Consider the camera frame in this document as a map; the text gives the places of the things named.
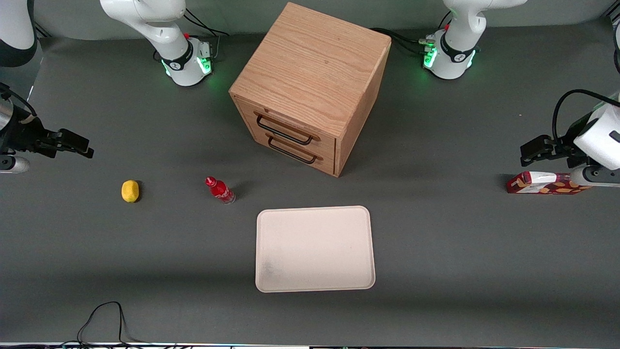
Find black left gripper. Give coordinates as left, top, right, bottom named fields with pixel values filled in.
left=520, top=113, right=600, bottom=168

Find black right base cables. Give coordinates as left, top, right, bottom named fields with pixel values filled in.
left=183, top=8, right=230, bottom=61

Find red coke bottle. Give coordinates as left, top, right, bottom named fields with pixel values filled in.
left=205, top=176, right=236, bottom=205

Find red snack box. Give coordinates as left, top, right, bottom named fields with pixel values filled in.
left=506, top=171, right=594, bottom=195

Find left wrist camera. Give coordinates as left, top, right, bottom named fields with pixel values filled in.
left=570, top=166, right=620, bottom=188

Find yellow lemon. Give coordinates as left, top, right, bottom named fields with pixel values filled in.
left=121, top=180, right=140, bottom=203

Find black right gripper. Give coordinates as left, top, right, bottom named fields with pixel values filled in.
left=0, top=109, right=95, bottom=159

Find wooden drawer cabinet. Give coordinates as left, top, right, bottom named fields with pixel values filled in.
left=229, top=2, right=392, bottom=178

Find black base cables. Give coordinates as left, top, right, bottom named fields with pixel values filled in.
left=370, top=28, right=435, bottom=55
left=183, top=8, right=230, bottom=61

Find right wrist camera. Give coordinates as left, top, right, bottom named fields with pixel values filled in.
left=0, top=155, right=31, bottom=175

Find wooden drawer front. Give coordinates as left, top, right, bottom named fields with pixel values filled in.
left=236, top=98, right=338, bottom=157
left=249, top=127, right=337, bottom=176

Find black metal drawer handle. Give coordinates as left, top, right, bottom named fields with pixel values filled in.
left=267, top=136, right=319, bottom=165
left=255, top=113, right=315, bottom=146

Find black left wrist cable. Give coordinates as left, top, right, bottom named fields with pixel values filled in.
left=552, top=89, right=620, bottom=146

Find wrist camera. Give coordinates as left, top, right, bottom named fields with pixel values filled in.
left=0, top=155, right=31, bottom=175
left=570, top=166, right=620, bottom=188

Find black looped cable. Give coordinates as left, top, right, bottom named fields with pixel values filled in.
left=77, top=301, right=148, bottom=346

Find beige plastic tray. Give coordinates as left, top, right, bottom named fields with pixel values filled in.
left=255, top=206, right=376, bottom=293

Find black left base cables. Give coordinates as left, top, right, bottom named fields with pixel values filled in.
left=370, top=28, right=435, bottom=55

